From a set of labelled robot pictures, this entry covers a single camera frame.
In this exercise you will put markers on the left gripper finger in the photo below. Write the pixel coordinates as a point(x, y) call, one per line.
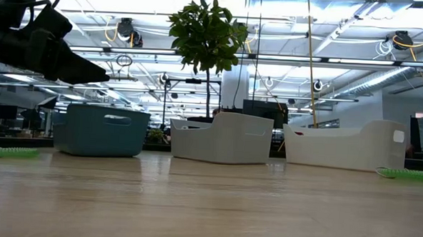
point(77, 73)

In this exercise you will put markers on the potted green plant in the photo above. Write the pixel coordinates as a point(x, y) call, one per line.
point(208, 32)

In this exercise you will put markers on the white plastic bin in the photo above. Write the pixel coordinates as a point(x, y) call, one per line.
point(339, 149)

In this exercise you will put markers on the silver ceiling duct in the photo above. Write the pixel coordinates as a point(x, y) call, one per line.
point(377, 83)

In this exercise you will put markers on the black computer monitor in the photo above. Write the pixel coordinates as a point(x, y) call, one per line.
point(415, 134)

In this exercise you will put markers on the black metal stand frame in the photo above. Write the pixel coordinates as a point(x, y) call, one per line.
point(193, 81)

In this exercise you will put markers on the teal plastic bin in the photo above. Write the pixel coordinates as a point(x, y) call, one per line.
point(89, 138)

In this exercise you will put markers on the small green desk plant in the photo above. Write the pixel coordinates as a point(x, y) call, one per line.
point(156, 135)

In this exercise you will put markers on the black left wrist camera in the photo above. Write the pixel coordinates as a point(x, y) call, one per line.
point(51, 22)

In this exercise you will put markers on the gray plastic bin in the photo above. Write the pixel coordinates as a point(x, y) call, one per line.
point(224, 144)

